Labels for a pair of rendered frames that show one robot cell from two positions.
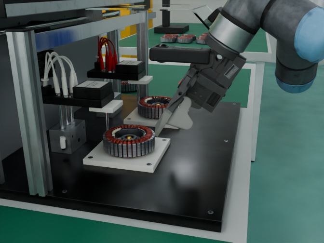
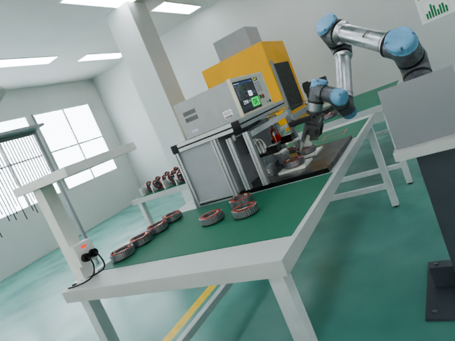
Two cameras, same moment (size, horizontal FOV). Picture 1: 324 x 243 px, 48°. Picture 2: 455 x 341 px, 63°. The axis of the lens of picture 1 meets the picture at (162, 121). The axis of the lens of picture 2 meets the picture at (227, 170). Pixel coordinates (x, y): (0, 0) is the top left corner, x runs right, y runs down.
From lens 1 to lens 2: 1.22 m
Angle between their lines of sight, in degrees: 21
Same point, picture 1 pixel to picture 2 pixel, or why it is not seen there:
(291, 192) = not seen: hidden behind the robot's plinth
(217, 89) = (317, 128)
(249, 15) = (316, 99)
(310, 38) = (334, 99)
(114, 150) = (288, 166)
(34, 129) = (258, 160)
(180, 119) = (307, 143)
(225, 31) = (311, 107)
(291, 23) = (328, 97)
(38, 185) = (265, 180)
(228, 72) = (319, 120)
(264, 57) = not seen: hidden behind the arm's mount
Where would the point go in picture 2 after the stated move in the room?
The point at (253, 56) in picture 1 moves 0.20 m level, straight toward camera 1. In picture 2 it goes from (377, 109) to (375, 113)
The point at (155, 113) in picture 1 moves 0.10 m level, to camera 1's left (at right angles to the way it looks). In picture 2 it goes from (305, 151) to (288, 157)
